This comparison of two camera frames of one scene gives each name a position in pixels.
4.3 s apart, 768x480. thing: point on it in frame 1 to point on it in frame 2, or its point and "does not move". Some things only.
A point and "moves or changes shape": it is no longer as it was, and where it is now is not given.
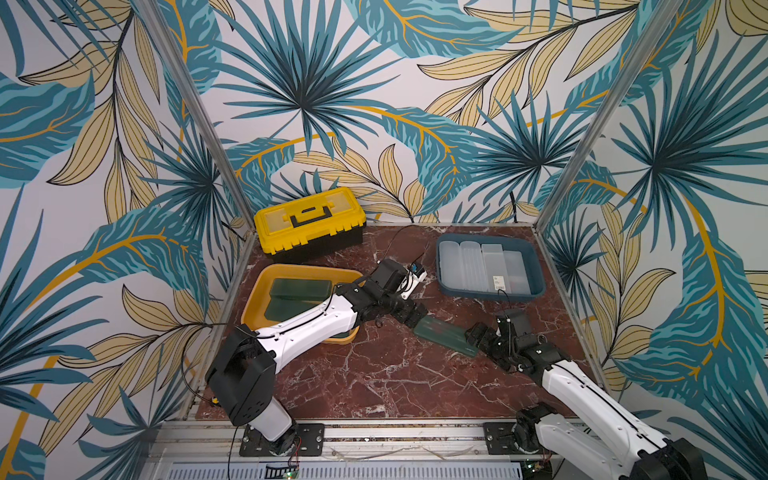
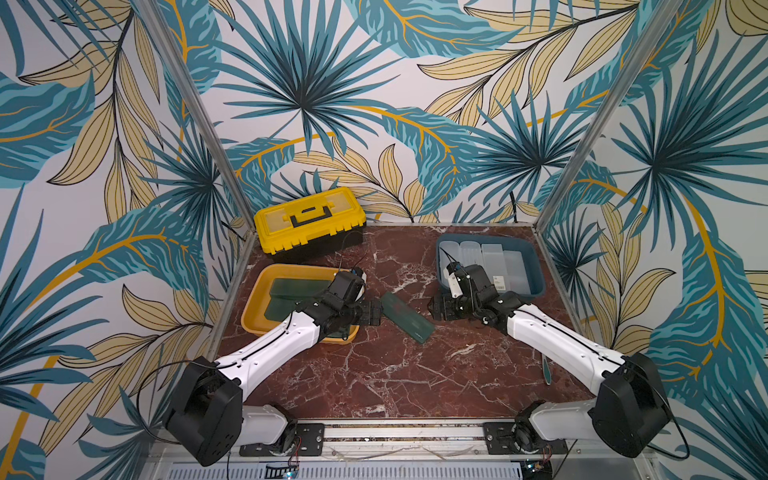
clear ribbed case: (450, 264) does not move
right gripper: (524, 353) to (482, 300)
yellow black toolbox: (310, 226) does not move
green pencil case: (445, 334) moves or changes shape
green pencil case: (284, 304) does not move
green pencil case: (299, 293) does not move
